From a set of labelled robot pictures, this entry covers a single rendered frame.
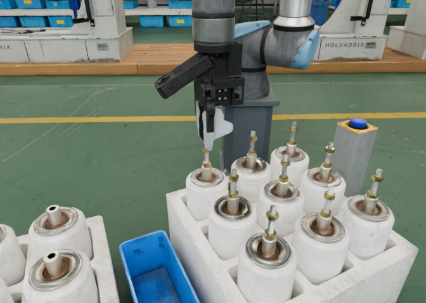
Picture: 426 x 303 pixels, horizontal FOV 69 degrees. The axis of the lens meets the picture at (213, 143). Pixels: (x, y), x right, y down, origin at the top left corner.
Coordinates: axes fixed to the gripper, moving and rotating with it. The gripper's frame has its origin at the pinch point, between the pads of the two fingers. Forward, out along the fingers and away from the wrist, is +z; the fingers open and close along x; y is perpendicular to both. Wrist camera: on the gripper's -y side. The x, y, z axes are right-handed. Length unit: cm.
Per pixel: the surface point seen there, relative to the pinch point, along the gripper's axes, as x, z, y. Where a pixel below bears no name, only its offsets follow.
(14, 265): -8.6, 14.6, -37.5
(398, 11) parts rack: 347, 14, 413
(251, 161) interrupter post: 0.7, 7.7, 11.9
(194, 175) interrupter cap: 1.0, 9.1, -2.0
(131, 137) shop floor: 76, 35, -13
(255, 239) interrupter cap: -21.0, 9.0, 3.0
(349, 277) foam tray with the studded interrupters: -27.7, 16.4, 18.5
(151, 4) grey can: 463, 4, 51
